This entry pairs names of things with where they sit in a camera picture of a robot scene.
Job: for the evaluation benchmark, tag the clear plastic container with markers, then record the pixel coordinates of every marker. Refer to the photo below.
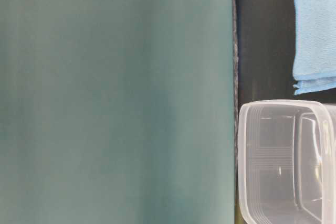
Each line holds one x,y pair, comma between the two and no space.
286,162

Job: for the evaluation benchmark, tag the folded blue towel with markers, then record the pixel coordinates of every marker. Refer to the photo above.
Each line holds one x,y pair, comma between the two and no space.
314,63

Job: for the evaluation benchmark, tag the green backdrop curtain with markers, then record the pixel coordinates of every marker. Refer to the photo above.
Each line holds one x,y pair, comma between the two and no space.
117,111

